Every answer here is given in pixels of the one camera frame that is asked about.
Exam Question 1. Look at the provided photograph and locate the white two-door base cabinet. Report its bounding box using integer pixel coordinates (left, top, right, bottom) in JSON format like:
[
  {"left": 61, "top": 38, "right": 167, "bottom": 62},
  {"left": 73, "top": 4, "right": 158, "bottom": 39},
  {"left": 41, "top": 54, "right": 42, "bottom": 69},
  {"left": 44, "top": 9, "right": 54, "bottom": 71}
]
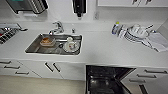
[{"left": 19, "top": 60, "right": 88, "bottom": 81}]

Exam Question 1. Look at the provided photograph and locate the chrome faucet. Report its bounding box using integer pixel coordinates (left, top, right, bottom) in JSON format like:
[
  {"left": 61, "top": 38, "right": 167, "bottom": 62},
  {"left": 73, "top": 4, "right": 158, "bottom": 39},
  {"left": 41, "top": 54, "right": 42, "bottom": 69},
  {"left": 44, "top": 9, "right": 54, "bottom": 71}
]
[{"left": 48, "top": 20, "right": 65, "bottom": 35}]

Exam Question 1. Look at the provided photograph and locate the white drawer unit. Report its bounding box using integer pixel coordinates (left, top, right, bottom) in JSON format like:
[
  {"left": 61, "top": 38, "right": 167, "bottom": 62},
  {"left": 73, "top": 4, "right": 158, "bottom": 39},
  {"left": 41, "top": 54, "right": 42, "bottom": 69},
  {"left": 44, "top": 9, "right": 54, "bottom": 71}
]
[
  {"left": 0, "top": 59, "right": 43, "bottom": 79},
  {"left": 121, "top": 68, "right": 168, "bottom": 94}
]

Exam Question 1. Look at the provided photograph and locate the orange bowl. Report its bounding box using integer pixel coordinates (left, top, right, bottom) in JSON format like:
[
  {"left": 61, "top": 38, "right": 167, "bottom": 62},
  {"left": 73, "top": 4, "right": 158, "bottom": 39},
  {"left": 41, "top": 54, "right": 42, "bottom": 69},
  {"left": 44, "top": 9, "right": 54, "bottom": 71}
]
[{"left": 39, "top": 36, "right": 56, "bottom": 47}]

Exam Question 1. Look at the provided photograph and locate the stack of white plates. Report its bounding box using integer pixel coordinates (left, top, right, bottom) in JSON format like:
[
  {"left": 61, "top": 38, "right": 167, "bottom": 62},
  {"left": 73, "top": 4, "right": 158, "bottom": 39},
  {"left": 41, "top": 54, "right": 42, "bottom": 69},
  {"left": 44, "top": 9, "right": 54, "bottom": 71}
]
[{"left": 124, "top": 23, "right": 156, "bottom": 46}]

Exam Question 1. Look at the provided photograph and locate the steel sink basin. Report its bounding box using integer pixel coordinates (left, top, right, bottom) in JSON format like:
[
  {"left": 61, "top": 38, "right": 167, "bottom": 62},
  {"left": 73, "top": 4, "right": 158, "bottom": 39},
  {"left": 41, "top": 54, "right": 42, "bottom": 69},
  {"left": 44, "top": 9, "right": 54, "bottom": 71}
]
[{"left": 24, "top": 33, "right": 84, "bottom": 57}]

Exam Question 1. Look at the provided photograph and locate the steel paper towel dispenser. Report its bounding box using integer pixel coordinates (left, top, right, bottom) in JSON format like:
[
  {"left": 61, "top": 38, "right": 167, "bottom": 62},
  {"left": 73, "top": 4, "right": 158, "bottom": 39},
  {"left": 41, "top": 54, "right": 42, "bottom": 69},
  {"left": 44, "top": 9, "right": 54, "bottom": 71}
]
[{"left": 4, "top": 0, "right": 49, "bottom": 15}]

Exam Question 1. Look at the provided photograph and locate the stainless steel dishwasher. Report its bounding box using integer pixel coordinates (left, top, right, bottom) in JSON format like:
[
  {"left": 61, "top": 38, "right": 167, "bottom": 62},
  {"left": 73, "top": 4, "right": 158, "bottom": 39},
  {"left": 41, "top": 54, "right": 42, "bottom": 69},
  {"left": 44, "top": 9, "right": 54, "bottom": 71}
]
[{"left": 84, "top": 64, "right": 149, "bottom": 94}]

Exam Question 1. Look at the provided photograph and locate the wire dish rack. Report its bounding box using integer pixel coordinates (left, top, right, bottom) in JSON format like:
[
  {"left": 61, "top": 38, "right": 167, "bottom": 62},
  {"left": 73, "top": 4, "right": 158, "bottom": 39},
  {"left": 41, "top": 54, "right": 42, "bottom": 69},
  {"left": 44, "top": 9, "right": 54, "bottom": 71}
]
[{"left": 0, "top": 23, "right": 29, "bottom": 45}]

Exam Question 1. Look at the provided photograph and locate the black soap dispenser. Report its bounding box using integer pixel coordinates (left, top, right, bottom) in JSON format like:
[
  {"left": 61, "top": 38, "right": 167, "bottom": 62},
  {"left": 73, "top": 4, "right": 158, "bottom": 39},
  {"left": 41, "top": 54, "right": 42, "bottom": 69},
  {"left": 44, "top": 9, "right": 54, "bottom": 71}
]
[{"left": 72, "top": 0, "right": 88, "bottom": 18}]

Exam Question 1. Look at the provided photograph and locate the small white bottle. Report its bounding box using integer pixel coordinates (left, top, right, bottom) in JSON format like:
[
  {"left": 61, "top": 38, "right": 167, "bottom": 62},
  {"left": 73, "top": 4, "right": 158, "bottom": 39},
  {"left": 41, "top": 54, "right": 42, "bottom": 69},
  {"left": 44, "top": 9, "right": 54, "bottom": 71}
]
[{"left": 118, "top": 26, "right": 128, "bottom": 38}]

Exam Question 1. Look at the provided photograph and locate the blue dish soap bottle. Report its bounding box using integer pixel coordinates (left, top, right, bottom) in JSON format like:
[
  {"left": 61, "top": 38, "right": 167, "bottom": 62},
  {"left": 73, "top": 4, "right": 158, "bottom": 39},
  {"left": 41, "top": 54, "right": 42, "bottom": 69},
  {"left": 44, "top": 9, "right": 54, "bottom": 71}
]
[{"left": 111, "top": 21, "right": 121, "bottom": 35}]

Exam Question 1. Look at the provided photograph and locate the wire dishwasher rack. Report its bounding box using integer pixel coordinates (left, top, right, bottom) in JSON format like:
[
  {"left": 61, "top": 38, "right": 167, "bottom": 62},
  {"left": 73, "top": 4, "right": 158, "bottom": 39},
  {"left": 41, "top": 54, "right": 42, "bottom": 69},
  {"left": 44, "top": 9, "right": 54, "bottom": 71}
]
[{"left": 88, "top": 76, "right": 129, "bottom": 94}]

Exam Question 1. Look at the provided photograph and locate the white wall socket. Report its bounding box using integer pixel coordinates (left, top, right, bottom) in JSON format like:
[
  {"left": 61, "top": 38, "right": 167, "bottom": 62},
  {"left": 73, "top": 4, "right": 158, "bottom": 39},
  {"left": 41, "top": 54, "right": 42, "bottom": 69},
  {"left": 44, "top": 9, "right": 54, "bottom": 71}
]
[{"left": 93, "top": 11, "right": 100, "bottom": 20}]

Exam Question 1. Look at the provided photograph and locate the white wall cabinet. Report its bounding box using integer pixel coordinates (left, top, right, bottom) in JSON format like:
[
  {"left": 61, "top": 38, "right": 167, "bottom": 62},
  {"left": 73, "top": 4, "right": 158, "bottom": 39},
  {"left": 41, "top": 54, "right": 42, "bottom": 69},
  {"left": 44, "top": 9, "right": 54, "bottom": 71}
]
[{"left": 96, "top": 0, "right": 168, "bottom": 8}]

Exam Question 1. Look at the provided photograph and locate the white mug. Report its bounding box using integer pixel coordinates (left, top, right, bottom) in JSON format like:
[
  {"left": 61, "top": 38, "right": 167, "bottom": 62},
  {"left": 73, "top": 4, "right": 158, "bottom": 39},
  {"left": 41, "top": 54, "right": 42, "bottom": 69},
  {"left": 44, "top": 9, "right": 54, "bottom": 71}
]
[{"left": 63, "top": 36, "right": 80, "bottom": 53}]

